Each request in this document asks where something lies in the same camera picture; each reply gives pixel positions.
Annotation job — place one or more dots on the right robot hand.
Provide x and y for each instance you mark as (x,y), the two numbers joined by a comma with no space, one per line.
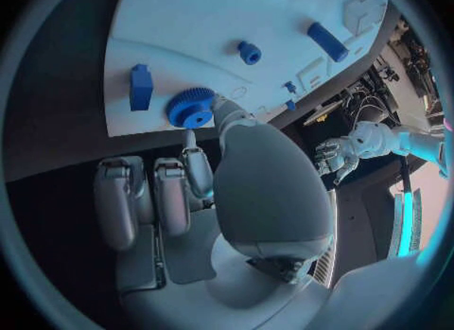
(269,193)

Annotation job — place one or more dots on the blue short cylinder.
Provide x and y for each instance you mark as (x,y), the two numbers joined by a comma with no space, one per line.
(250,53)

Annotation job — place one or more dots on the white task board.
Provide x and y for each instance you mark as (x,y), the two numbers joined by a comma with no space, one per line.
(198,17)

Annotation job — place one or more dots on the cluttered equipment desk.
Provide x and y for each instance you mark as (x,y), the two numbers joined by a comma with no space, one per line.
(358,100)

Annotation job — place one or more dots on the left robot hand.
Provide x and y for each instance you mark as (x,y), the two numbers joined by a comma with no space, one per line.
(333,155)

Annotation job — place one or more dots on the blue block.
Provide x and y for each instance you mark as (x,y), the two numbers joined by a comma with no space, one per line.
(141,88)

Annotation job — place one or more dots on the blue gear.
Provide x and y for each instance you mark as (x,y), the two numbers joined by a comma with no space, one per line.
(188,105)

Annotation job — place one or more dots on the blue long cylinder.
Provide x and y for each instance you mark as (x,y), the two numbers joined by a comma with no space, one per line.
(328,42)

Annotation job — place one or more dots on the small blue peg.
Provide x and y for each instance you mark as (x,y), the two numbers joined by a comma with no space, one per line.
(290,86)
(290,105)

